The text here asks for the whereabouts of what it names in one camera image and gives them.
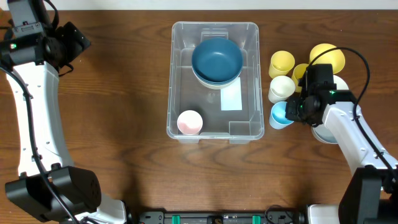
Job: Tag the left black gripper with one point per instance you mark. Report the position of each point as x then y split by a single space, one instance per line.
68 34

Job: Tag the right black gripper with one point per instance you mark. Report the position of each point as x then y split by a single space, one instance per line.
291 111

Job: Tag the cream cup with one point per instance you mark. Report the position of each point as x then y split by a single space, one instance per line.
281 88

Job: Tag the light blue cup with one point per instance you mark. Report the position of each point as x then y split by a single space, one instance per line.
277 119

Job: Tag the beige bowl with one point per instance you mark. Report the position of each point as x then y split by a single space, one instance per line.
215 86

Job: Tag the dark blue bowl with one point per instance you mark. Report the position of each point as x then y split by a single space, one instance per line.
217 77
217 51

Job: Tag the dark blue bowl front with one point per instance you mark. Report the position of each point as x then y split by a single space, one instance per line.
217 77

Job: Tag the pink cup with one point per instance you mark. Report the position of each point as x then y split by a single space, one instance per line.
189 122

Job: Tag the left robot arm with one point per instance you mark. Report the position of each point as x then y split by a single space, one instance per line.
49 187

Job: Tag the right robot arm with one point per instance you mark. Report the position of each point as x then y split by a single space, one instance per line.
371 196

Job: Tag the white label in container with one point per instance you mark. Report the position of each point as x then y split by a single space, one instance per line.
231 97

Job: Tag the clear plastic storage container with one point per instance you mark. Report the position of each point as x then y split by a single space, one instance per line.
187 93

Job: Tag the white bowl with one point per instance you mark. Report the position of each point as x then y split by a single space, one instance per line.
340 83

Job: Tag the yellow cup right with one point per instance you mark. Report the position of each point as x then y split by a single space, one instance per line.
297 74

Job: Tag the yellow cup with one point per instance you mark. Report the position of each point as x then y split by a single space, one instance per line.
281 63
297 74

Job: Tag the yellow bowl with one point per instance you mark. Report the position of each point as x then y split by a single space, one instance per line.
336 57

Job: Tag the light grey bowl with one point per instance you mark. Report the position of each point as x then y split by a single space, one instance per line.
324 135

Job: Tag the yellow cup left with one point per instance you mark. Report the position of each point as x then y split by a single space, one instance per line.
281 63

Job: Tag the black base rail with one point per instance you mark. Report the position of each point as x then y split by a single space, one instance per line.
272 216

